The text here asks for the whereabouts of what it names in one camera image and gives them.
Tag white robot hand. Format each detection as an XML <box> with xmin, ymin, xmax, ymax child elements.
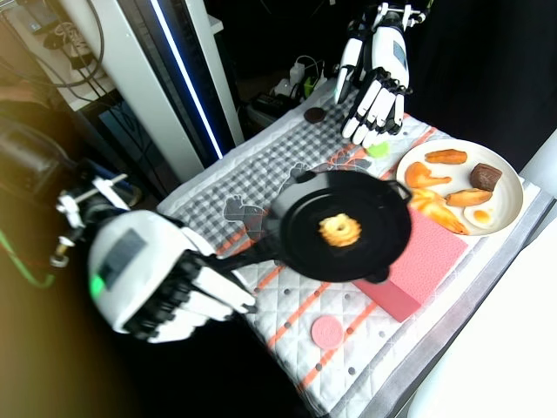
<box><xmin>333</xmin><ymin>13</ymin><xmax>413</xmax><ymax>149</ymax></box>
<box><xmin>86</xmin><ymin>208</ymin><xmax>258</xmax><ymax>345</ymax></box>

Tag black frying pan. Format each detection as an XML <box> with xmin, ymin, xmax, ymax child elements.
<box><xmin>216</xmin><ymin>169</ymin><xmax>414</xmax><ymax>285</ymax></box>

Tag red cube box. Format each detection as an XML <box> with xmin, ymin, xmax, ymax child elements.
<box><xmin>351</xmin><ymin>206</ymin><xmax>470</xmax><ymax>324</ymax></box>

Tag white power strip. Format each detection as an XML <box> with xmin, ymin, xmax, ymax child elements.
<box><xmin>272</xmin><ymin>73</ymin><xmax>328</xmax><ymax>100</ymax></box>

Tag black power adapter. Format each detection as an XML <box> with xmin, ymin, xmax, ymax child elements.
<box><xmin>251</xmin><ymin>92</ymin><xmax>285</xmax><ymax>115</ymax></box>

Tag brown toy steak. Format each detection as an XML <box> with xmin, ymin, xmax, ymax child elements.
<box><xmin>470</xmin><ymin>162</ymin><xmax>503</xmax><ymax>192</ymax></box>

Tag grey quilt with bear print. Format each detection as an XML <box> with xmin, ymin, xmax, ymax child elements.
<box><xmin>155</xmin><ymin>92</ymin><xmax>556</xmax><ymax>418</ymax></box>

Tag toy egg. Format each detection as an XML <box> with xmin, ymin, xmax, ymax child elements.
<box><xmin>462</xmin><ymin>205</ymin><xmax>495</xmax><ymax>228</ymax></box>

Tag white round plate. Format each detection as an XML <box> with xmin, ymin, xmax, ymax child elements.
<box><xmin>395</xmin><ymin>138</ymin><xmax>525</xmax><ymax>238</ymax></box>

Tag white pillar with blue light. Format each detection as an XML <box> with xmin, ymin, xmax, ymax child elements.
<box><xmin>58</xmin><ymin>0</ymin><xmax>245</xmax><ymax>184</ymax></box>

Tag pink round disc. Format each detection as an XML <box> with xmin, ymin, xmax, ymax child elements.
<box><xmin>310</xmin><ymin>315</ymin><xmax>346</xmax><ymax>350</ymax></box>

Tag yellow ring cookie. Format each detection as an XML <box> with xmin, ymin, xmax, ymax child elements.
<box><xmin>318</xmin><ymin>213</ymin><xmax>363</xmax><ymax>249</ymax></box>

